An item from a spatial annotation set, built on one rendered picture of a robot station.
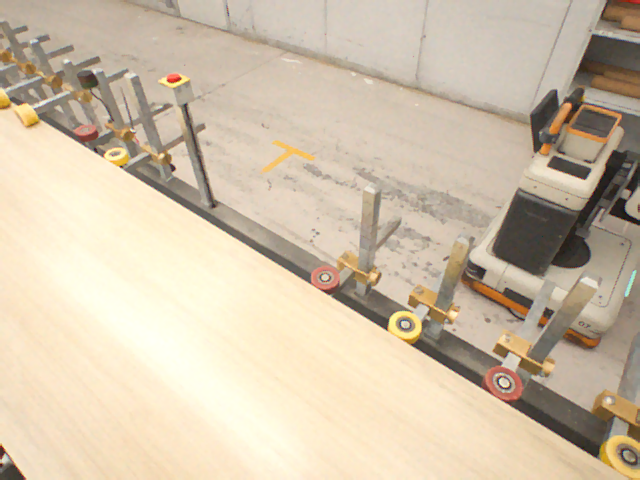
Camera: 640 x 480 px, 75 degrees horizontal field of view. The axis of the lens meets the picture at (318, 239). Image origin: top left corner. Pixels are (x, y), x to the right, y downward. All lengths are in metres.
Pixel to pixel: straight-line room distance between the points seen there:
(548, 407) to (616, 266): 1.21
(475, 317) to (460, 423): 1.32
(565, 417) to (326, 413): 0.65
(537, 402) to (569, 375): 0.97
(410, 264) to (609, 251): 0.95
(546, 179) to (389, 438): 1.22
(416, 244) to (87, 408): 1.91
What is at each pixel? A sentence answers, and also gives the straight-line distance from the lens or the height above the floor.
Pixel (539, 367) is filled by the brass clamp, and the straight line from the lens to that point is 1.18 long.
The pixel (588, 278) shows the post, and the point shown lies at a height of 1.16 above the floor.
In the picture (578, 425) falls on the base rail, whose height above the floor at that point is 0.70.
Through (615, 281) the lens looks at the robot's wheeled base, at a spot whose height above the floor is 0.28.
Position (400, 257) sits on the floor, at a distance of 2.43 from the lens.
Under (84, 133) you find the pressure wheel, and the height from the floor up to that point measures 0.91.
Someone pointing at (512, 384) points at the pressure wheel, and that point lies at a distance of 1.07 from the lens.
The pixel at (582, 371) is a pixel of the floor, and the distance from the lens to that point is 2.31.
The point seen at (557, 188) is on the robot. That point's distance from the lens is 1.84.
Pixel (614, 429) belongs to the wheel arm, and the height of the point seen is 0.82.
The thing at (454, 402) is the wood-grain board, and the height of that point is 0.90.
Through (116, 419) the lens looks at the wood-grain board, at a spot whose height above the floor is 0.90.
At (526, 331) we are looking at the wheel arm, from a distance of 1.23.
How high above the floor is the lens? 1.80
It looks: 46 degrees down
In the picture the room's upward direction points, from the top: 2 degrees counter-clockwise
